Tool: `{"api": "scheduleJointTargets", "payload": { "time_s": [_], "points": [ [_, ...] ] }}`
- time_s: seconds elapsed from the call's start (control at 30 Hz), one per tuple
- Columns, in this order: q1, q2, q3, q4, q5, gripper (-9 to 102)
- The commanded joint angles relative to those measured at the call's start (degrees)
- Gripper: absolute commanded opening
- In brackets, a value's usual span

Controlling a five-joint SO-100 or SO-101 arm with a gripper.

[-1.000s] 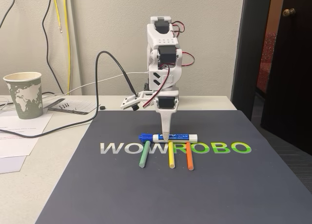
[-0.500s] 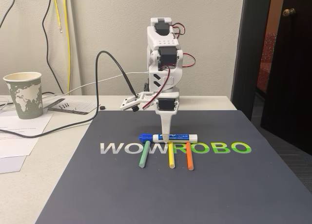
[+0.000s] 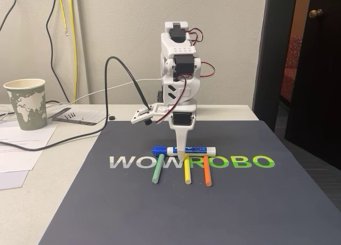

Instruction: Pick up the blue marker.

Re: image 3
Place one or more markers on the blue capped whiteboard marker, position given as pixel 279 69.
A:
pixel 199 150

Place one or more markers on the yellow chalk stick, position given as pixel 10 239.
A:
pixel 187 170

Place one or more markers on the green chalk stick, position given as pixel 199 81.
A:
pixel 157 169

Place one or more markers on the orange chalk stick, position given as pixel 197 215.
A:
pixel 207 171

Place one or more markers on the dark grey printed mat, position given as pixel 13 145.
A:
pixel 186 213

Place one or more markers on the small black cap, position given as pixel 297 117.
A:
pixel 112 118

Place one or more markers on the lined paper sheet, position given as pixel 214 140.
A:
pixel 90 114

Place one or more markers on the dark wooden door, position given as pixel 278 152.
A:
pixel 317 82

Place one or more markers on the green world map paper cup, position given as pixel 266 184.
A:
pixel 28 104

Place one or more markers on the white printed paper sheet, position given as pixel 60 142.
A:
pixel 18 157

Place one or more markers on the brass door knob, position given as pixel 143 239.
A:
pixel 315 13

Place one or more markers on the small white paper sheet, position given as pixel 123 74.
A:
pixel 10 179

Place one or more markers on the white camera module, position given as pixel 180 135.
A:
pixel 141 116

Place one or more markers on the dark door frame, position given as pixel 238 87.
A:
pixel 271 56

